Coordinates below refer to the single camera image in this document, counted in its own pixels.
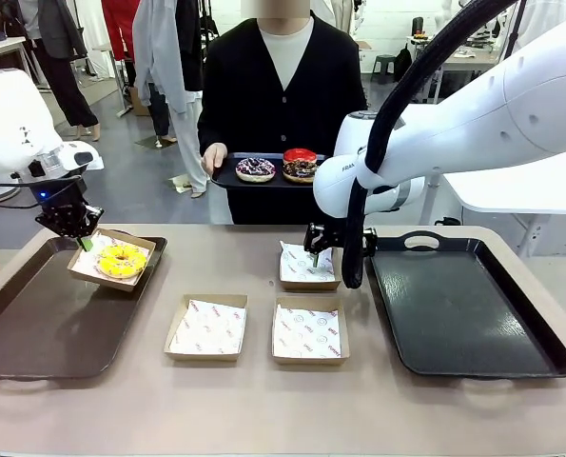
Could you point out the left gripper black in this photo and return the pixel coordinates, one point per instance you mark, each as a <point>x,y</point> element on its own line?
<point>59,197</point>

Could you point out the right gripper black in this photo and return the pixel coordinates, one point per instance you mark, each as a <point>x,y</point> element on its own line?
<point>323,238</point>

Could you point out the white printed paper liner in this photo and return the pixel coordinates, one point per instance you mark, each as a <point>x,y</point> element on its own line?
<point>297,266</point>
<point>208,328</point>
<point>307,333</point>
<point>85,266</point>

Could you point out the kraft paper box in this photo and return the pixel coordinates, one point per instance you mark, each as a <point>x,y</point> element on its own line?
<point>311,286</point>
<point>121,285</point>
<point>201,357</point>
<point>309,361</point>

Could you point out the yellow frosted donut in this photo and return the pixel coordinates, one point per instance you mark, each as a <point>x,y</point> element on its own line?
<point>109,265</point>

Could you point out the chocolate frosted donut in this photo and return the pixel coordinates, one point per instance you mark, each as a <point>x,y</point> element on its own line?
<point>300,172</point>

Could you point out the red glazed donut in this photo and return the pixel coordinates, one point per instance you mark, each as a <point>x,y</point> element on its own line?
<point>300,155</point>

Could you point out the chocolate sprinkled donut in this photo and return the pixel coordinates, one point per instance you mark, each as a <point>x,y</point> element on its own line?
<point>255,171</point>

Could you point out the small black serving tray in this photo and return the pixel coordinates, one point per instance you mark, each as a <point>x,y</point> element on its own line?
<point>225,178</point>

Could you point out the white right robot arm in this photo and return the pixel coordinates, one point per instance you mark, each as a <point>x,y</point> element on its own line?
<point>501,109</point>

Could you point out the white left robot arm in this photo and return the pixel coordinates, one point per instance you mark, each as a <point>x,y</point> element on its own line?
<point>6,124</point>

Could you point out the large brown plastic tray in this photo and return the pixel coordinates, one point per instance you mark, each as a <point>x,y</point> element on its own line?
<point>49,323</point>

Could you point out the large black plastic tray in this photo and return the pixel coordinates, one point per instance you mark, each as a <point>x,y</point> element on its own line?
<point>454,309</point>

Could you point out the person's right hand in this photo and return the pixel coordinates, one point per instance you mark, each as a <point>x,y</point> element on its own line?
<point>213,159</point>

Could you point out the cardboard scrap on floor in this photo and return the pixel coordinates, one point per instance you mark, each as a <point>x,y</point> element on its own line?
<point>180,183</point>

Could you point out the brown cardboard box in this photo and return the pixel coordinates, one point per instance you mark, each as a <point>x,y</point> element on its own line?
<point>139,101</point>

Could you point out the white trousers mannequin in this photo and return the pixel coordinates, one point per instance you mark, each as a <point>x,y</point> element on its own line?
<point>192,143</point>

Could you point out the dark suit mannequin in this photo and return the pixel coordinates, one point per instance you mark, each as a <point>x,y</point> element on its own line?
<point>59,57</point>

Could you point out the person in black cardigan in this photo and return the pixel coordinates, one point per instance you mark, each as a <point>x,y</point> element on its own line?
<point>244,95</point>

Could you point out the hanging grey shirt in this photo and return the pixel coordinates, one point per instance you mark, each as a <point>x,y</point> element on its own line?
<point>161,57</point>

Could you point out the red outfit mannequin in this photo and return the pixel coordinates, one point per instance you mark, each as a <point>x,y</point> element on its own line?
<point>118,28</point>

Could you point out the green plastic stool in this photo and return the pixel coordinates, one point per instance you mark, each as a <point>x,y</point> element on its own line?
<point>384,66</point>

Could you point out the hanging black garment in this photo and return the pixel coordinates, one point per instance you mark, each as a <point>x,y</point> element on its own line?
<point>190,43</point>

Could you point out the grey workbench table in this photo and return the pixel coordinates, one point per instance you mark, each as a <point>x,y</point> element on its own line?
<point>468,59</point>

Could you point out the black stand pole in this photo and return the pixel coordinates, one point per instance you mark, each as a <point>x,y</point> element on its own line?
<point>513,28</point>

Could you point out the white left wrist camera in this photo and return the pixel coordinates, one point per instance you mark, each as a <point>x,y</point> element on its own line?
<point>95,163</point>

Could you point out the square mannequin base plate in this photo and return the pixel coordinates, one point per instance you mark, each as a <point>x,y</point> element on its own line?
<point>156,141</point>

